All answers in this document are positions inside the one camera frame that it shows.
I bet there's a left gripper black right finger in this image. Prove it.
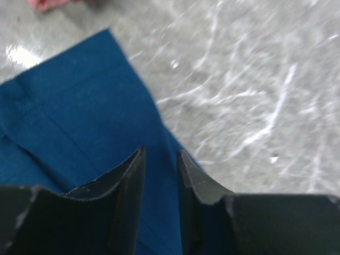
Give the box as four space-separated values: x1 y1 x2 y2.
177 150 236 254

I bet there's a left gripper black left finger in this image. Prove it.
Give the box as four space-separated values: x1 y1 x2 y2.
61 147 146 254

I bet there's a blue t shirt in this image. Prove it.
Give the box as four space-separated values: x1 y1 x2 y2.
1 30 186 254

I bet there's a folded pink t shirt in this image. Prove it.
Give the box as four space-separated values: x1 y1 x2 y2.
28 0 110 13

